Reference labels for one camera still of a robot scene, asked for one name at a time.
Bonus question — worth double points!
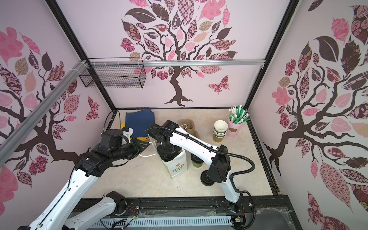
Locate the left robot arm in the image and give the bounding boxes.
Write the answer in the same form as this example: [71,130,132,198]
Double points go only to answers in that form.
[20,129,150,230]

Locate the stack of pulp cup carriers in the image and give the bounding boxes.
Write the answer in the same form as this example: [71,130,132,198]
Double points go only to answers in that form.
[179,119,200,139]

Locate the aluminium rail left wall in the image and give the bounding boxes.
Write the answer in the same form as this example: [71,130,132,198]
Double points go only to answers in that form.
[1,60,87,165]

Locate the aluminium rail wall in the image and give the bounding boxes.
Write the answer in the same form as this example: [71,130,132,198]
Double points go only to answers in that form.
[90,59,265,67]
[1,60,87,165]

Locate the black cup lid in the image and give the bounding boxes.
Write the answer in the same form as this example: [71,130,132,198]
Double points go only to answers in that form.
[191,154,203,164]

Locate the bundle of wrapped straws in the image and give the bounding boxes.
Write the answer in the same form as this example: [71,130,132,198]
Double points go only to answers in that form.
[229,105,250,125]

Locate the stack of paper cups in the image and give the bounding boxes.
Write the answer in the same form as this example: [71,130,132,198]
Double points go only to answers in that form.
[213,120,228,143]

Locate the green paper coffee cup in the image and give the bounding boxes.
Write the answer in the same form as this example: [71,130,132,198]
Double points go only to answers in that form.
[192,162,203,168]

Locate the white slotted cable duct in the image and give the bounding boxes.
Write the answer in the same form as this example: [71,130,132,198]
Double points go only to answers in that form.
[89,216,233,230]

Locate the black wire basket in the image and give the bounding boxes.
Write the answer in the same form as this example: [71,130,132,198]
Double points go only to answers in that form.
[79,57,147,89]

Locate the dark blue napkins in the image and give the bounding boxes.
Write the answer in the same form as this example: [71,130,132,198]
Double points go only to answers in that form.
[125,109,155,138]

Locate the pink straw holder cup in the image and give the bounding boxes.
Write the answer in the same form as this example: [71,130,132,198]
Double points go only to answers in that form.
[226,120,242,138]

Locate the white illustrated paper bag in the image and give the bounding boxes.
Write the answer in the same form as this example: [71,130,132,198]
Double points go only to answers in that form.
[146,123,187,179]

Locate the stack of black lids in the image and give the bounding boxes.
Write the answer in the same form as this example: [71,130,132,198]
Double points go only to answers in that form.
[200,170,215,186]

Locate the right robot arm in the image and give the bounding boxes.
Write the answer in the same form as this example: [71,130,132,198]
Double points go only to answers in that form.
[146,120,255,212]

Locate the aluminium rail back wall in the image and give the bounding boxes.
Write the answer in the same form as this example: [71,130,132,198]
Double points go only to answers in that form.
[90,59,265,67]

